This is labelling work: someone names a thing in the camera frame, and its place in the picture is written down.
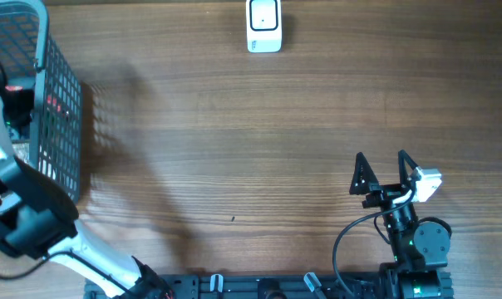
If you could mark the white barcode scanner box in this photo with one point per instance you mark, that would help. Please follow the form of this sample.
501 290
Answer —
264 29

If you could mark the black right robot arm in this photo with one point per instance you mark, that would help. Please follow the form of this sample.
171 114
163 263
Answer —
419 245

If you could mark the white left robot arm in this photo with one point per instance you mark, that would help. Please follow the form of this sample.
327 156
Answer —
39 220

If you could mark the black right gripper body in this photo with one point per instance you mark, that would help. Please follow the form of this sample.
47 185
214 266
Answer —
384 195

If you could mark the grey plastic shopping basket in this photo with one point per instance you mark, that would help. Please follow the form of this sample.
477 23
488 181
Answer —
30 57

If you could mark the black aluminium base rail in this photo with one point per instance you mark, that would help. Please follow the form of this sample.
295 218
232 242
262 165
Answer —
276 286

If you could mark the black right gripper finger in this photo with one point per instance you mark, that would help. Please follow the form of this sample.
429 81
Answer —
364 181
405 161

